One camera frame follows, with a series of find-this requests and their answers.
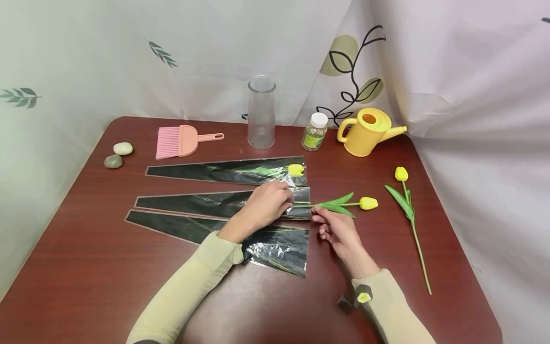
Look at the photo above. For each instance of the person's left hand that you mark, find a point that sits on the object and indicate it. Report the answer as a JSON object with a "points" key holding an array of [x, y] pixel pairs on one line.
{"points": [[262, 208]]}

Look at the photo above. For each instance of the person's right hand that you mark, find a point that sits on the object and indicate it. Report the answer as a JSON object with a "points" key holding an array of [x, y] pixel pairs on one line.
{"points": [[346, 239]]}

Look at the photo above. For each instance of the person's left fingers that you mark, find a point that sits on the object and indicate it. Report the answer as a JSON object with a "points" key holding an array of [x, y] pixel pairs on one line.
{"points": [[285, 198]]}

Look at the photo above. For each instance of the person's right fingers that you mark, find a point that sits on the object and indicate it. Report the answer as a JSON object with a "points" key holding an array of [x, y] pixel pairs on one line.
{"points": [[326, 224]]}

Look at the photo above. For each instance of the yellow artificial tulip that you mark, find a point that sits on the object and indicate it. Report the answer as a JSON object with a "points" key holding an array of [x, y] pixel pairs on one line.
{"points": [[295, 169], [404, 200], [339, 206]]}

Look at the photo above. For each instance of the black flower wrapping sleeve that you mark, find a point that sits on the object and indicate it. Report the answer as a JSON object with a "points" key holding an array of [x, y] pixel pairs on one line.
{"points": [[223, 170], [202, 203], [279, 248]]}

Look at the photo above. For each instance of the person's left forearm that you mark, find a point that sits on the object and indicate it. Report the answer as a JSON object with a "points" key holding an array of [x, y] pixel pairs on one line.
{"points": [[189, 286]]}

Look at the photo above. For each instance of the person's right forearm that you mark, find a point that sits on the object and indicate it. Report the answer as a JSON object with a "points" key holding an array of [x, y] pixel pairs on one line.
{"points": [[391, 310]]}

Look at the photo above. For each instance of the small bottle with white cap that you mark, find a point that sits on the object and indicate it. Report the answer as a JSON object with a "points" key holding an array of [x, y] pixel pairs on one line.
{"points": [[314, 134]]}

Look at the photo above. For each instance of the black wrist band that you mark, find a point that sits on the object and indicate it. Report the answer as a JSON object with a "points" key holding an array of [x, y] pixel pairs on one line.
{"points": [[359, 296]]}

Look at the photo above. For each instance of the clear glass vase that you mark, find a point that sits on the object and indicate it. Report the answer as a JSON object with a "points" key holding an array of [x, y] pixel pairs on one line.
{"points": [[261, 119]]}

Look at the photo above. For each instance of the yellow watering can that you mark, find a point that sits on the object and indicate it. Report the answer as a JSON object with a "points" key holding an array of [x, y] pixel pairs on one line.
{"points": [[365, 134]]}

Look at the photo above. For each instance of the pink hand brush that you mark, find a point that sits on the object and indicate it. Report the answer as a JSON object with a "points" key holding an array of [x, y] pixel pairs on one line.
{"points": [[178, 141]]}

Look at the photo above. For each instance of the white pebble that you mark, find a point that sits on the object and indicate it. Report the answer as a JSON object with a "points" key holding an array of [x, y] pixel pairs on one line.
{"points": [[123, 148]]}

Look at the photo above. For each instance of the grey green pebble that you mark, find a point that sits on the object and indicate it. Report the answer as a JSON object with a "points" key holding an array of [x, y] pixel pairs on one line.
{"points": [[113, 161]]}

